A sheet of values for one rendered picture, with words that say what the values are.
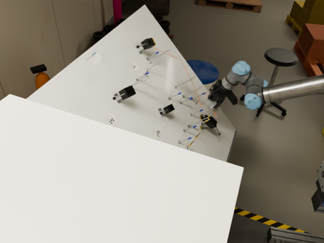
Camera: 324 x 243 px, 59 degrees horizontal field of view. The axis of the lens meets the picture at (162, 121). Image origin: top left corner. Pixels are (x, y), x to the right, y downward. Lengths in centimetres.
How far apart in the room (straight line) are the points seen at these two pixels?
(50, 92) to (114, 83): 32
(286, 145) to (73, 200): 310
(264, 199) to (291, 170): 51
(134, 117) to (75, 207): 92
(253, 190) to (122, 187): 247
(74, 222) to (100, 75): 93
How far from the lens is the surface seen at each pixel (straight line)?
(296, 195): 302
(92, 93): 124
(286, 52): 363
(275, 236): 243
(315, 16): 585
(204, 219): 45
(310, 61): 487
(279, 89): 136
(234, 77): 146
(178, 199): 46
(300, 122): 382
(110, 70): 136
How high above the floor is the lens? 223
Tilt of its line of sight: 42 degrees down
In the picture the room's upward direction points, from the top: 3 degrees clockwise
